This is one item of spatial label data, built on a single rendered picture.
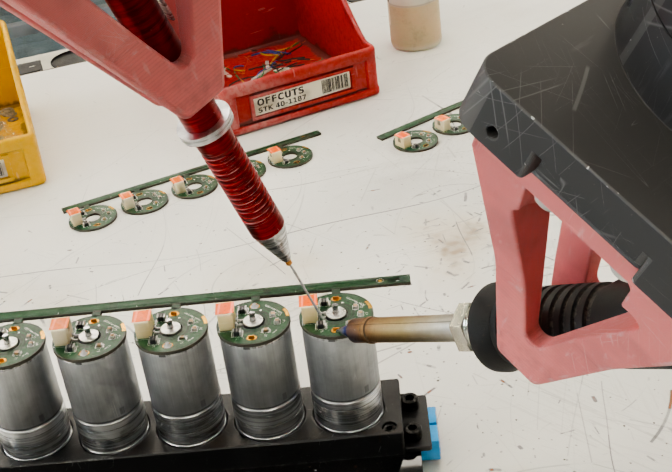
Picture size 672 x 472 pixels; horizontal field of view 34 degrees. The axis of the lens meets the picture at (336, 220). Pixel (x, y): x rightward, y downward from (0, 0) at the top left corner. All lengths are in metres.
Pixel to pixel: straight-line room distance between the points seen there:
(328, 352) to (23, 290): 0.21
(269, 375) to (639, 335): 0.17
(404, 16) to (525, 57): 0.52
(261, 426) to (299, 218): 0.19
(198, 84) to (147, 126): 0.39
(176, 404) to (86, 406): 0.03
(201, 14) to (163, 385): 0.15
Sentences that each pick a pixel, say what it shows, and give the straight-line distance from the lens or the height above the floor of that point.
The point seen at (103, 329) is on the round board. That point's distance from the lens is 0.39.
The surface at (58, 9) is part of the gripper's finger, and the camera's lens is 0.25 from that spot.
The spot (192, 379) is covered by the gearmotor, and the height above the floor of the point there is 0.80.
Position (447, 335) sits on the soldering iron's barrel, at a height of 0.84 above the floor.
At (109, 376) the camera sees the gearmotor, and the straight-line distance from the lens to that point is 0.38.
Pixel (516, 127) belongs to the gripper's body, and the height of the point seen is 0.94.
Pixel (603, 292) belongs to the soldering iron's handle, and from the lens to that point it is 0.27.
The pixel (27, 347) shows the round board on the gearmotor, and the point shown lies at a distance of 0.39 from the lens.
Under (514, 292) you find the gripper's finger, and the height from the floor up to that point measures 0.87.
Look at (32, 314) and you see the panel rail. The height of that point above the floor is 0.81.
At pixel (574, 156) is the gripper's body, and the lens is 0.20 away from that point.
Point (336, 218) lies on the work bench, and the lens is 0.55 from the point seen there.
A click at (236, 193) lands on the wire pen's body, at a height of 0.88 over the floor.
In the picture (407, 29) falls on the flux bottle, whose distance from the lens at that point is 0.72.
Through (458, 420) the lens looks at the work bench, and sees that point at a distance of 0.42.
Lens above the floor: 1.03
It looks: 30 degrees down
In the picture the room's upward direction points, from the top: 7 degrees counter-clockwise
